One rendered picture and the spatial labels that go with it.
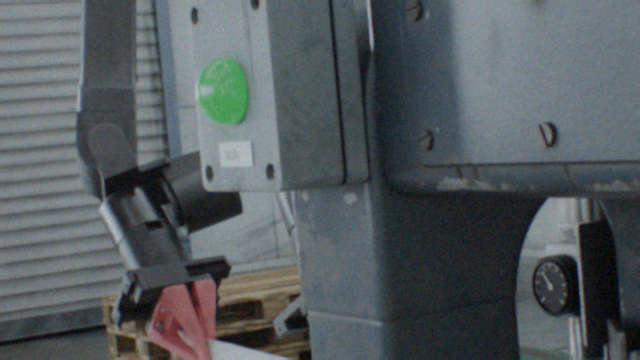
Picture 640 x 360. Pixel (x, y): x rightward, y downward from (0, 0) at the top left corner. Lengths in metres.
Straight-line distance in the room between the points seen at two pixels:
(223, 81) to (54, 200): 7.93
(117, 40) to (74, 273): 7.25
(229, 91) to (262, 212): 8.62
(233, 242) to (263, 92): 8.53
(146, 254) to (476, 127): 0.71
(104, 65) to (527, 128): 0.86
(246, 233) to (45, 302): 1.52
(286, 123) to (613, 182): 0.15
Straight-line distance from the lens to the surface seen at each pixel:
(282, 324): 0.92
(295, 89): 0.56
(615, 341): 0.75
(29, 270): 8.46
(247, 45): 0.57
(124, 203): 1.24
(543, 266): 0.80
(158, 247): 1.21
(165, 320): 1.20
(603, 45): 0.47
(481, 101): 0.52
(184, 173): 1.27
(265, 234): 9.21
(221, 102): 0.58
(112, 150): 1.25
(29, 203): 8.45
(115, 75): 1.31
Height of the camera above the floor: 1.27
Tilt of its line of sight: 3 degrees down
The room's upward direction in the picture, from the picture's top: 5 degrees counter-clockwise
